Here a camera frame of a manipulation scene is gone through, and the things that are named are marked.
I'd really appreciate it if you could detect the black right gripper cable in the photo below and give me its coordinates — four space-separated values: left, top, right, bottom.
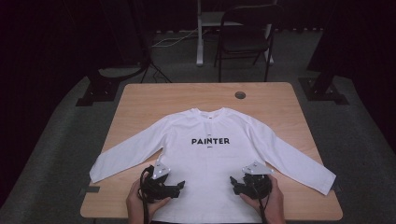
252 183 271 224

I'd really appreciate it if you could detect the white floor cable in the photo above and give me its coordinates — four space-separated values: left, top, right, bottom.
151 27 209 49

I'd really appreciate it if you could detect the white long-sleeved printed shirt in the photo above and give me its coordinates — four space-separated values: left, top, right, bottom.
89 106 337 224

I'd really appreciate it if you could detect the white desk frame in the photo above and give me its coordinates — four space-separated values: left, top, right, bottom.
195 0 278 67

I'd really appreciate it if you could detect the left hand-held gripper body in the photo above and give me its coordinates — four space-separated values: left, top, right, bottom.
138 160 181 203

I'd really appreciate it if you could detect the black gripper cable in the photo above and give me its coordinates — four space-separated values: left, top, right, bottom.
252 183 271 224
138 166 155 224

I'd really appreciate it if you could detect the person's right hand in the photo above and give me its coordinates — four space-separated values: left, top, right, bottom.
239 175 286 224

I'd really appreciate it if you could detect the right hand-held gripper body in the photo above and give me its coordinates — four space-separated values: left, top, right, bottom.
242 160 275 200

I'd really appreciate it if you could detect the black stand with base plate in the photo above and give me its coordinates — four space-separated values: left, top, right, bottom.
298 0 349 106
75 60 149 107

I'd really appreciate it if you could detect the person's left hand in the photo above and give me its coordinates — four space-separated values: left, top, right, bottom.
125 178 172 224

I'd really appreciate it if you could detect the black tripod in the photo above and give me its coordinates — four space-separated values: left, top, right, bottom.
130 0 172 84

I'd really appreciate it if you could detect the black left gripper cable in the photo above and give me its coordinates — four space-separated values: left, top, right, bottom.
138 166 155 224

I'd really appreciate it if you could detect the black folding chair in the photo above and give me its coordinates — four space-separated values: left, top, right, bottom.
214 3 285 83

